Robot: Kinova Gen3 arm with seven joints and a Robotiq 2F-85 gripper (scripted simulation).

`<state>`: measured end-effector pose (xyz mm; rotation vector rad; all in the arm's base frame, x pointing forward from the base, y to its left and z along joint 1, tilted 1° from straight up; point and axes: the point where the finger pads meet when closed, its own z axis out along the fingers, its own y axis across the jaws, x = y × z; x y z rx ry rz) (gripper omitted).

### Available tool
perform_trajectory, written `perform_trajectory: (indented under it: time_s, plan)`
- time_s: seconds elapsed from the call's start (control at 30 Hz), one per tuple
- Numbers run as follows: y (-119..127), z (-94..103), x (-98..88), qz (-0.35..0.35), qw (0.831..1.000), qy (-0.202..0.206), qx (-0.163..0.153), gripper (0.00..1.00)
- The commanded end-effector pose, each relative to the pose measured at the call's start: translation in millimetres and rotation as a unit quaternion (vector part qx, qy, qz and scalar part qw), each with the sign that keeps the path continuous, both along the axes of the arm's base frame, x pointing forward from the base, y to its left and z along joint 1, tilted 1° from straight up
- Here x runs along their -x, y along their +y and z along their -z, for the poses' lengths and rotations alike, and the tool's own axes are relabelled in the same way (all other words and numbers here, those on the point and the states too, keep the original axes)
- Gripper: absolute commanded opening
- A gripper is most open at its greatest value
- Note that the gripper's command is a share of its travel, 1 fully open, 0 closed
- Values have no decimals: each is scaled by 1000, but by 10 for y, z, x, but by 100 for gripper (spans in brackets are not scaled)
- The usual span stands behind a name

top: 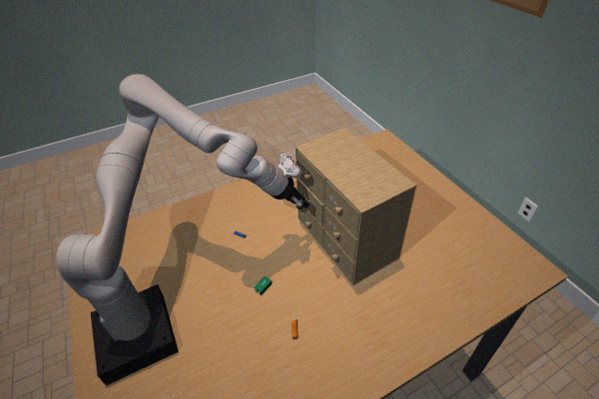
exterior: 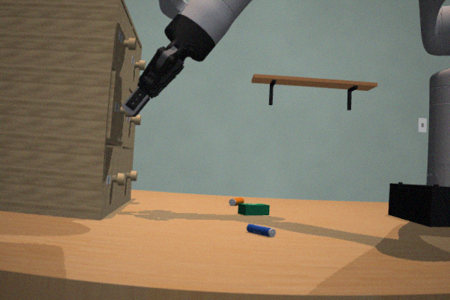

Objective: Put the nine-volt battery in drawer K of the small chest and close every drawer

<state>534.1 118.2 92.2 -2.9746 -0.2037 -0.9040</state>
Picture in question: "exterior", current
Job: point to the wooden chest of drawers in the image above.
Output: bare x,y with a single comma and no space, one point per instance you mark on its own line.
56,63

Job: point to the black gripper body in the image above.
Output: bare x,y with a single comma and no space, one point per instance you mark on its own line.
191,40

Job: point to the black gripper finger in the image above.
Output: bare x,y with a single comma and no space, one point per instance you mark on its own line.
156,68
159,89

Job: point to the orange battery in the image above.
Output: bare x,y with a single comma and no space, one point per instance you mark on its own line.
236,201

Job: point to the green battery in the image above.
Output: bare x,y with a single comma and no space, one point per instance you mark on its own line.
249,209

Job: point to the blue battery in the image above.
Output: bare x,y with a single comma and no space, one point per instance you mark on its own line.
261,230

